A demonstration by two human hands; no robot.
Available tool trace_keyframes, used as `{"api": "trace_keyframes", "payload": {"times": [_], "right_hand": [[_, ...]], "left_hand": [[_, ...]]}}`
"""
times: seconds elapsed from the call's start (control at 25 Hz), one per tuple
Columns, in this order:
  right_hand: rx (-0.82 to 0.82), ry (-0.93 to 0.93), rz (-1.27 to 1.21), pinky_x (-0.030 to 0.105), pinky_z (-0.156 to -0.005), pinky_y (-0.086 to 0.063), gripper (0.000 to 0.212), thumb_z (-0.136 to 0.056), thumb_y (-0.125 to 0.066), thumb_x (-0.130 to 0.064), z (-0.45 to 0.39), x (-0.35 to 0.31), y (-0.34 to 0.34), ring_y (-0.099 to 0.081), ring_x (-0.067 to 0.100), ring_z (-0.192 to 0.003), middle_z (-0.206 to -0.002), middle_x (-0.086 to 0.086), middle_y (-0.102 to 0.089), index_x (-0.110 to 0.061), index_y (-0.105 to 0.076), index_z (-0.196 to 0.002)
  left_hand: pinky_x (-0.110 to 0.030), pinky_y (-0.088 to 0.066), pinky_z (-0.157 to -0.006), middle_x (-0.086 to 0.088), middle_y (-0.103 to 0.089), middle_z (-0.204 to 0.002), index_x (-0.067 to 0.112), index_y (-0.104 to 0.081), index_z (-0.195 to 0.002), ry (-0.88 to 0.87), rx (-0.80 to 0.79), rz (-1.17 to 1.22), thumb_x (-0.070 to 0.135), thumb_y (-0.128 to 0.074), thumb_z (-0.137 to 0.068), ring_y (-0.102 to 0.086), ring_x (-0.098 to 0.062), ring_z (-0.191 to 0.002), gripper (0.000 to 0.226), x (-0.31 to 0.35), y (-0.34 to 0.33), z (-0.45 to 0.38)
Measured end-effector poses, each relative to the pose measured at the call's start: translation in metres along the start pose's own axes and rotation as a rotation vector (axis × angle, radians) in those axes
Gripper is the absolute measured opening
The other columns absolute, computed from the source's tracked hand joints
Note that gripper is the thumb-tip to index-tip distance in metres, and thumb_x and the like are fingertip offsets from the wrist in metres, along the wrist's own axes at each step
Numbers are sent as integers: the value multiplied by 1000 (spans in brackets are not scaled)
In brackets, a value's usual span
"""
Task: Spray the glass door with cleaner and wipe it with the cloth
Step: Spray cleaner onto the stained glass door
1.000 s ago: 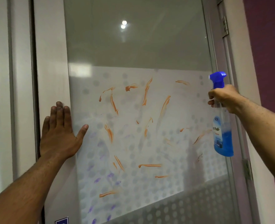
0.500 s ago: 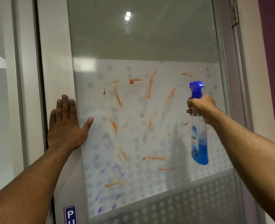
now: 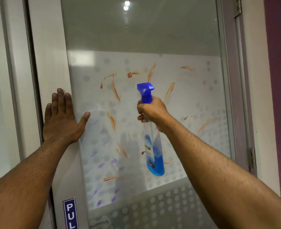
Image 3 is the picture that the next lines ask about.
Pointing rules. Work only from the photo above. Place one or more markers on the person's right hand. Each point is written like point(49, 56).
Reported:
point(154, 112)

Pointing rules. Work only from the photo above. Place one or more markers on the person's left hand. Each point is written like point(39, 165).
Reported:
point(59, 123)

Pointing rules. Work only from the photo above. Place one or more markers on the person's right fingers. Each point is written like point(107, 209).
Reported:
point(144, 108)

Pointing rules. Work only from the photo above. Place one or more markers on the person's left little finger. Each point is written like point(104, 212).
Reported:
point(48, 112)

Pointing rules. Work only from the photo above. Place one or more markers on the person's left middle finger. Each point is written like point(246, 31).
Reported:
point(61, 100)

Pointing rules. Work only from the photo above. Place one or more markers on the person's left thumb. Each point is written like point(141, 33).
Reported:
point(84, 120)

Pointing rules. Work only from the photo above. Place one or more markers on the blue glass cleaner spray bottle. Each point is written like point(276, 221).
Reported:
point(154, 155)

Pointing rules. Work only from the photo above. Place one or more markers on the person's left forearm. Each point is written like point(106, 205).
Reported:
point(23, 183)

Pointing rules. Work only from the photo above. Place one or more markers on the person's right forearm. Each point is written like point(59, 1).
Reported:
point(221, 183)

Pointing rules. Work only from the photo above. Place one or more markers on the fixed glass side panel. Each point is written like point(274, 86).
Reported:
point(2, 92)

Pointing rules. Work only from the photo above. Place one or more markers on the frosted glass door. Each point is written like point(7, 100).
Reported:
point(135, 45)

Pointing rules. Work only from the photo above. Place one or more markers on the blue door sign sticker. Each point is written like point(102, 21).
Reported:
point(70, 213)

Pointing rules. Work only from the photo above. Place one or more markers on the silver door hinge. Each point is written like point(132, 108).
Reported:
point(252, 162)
point(237, 7)

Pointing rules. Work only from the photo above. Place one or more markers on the white door frame post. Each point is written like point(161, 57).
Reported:
point(257, 81)

